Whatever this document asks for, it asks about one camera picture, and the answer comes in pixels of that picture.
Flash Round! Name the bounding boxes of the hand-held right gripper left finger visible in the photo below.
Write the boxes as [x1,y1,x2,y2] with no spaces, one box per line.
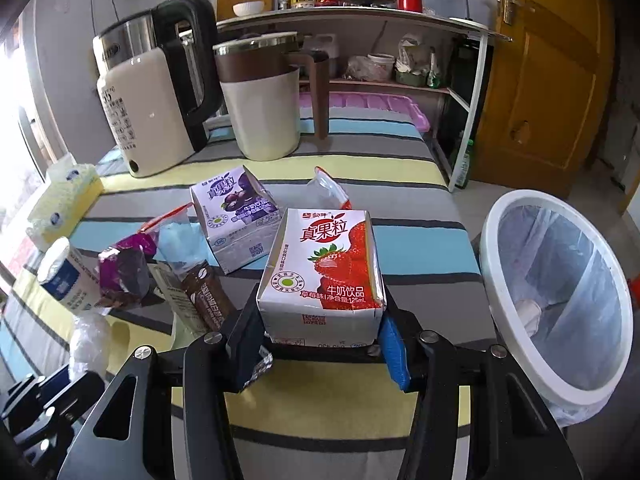
[57,305,266,480]

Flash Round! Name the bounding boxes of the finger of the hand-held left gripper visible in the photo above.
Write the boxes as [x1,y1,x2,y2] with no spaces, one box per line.
[10,372,107,466]
[0,364,71,423]

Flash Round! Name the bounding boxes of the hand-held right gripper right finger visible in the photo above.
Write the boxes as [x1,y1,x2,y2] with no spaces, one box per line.
[377,310,583,480]

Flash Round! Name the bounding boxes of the clear plastic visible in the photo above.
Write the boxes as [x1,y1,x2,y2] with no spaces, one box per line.
[70,312,113,376]

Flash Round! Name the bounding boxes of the brown coffee carton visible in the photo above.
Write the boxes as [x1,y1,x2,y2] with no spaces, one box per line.
[150,259,235,336]

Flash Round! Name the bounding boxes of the white blue paper cup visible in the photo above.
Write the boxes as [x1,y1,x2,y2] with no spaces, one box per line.
[37,237,101,316]

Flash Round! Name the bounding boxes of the strawberry milk carton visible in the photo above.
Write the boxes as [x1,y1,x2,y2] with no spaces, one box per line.
[256,207,388,348]

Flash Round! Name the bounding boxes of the white trash bin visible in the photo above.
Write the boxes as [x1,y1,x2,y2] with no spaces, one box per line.
[479,189,635,428]

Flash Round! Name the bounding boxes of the purple snack wrapper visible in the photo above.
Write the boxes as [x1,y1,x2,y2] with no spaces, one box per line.
[97,232,158,311]

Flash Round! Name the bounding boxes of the clear red-strip plastic bag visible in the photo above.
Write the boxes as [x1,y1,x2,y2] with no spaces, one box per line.
[140,202,211,271]

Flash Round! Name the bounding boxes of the purple milk carton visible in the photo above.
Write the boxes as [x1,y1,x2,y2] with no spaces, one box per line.
[190,165,283,276]

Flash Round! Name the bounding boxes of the crumpled white tissue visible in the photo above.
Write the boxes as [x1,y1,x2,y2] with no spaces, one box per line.
[515,299,543,336]

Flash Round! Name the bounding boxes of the red clear wrapper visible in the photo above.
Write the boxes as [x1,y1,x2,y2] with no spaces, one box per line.
[306,166,353,211]

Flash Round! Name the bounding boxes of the yellow tissue pack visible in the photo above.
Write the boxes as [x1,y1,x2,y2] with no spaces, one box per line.
[27,162,105,251]

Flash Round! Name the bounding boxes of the clear bin liner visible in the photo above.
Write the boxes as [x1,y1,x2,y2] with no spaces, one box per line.
[492,200,626,428]

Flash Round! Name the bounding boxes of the large green bottle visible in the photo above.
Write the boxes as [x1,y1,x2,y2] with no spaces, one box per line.
[452,139,473,191]

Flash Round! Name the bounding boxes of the striped tablecloth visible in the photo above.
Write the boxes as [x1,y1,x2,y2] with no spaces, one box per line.
[0,107,496,480]

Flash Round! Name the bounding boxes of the brown cream jug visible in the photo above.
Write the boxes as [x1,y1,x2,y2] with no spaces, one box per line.
[212,31,332,162]

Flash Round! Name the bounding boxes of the pink lid storage box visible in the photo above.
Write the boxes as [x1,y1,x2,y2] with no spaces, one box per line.
[298,91,431,133]

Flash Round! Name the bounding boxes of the cream electric kettle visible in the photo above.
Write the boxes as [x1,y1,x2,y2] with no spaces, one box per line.
[92,0,225,179]

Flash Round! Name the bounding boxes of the green basin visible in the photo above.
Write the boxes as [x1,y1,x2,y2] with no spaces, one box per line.
[395,67,431,86]

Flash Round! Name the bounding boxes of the white plastic tub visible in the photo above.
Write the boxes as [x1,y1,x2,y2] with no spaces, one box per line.
[367,53,397,82]

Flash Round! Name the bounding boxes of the white plastic bag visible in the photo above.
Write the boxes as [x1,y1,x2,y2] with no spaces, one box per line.
[397,34,436,68]

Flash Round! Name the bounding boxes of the wooden door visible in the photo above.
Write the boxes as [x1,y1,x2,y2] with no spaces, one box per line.
[470,0,616,198]

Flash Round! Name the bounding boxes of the oil jug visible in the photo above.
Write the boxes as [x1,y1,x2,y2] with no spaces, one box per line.
[302,34,341,78]

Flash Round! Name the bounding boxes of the white shelf rack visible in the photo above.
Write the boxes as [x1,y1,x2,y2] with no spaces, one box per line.
[216,7,513,193]

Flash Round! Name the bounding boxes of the brass door handle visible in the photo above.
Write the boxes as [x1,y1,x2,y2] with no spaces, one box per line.
[497,0,536,26]

